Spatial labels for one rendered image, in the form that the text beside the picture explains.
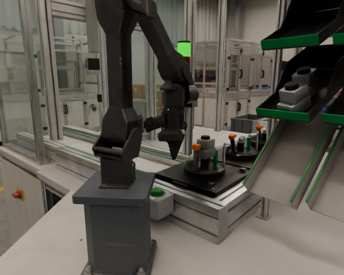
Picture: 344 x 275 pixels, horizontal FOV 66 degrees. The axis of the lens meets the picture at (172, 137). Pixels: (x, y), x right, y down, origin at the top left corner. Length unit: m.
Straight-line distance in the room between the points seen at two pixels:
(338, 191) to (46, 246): 0.72
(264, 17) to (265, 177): 12.63
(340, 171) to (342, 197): 0.07
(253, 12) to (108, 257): 13.28
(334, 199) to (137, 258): 0.45
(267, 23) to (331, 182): 12.51
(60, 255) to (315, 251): 0.63
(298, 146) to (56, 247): 0.68
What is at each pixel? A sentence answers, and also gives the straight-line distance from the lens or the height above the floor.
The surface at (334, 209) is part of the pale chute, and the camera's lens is 0.70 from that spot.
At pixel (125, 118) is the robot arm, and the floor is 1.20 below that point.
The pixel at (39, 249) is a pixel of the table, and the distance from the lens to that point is 0.80.
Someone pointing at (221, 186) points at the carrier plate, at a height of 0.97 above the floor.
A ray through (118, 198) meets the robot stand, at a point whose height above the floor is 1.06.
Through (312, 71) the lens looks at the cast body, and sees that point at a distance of 0.74.
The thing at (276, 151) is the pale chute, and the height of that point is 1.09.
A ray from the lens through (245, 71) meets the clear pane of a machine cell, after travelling 6.60.
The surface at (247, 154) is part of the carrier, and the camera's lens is 1.07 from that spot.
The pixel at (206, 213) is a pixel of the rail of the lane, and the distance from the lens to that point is 0.74.
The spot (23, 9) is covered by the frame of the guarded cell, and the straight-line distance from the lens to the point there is 1.42.
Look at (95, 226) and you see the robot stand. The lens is 0.59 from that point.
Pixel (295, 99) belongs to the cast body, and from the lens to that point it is 0.66.
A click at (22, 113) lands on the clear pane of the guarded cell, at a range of 1.57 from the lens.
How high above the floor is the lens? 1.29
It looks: 13 degrees down
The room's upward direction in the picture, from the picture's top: straight up
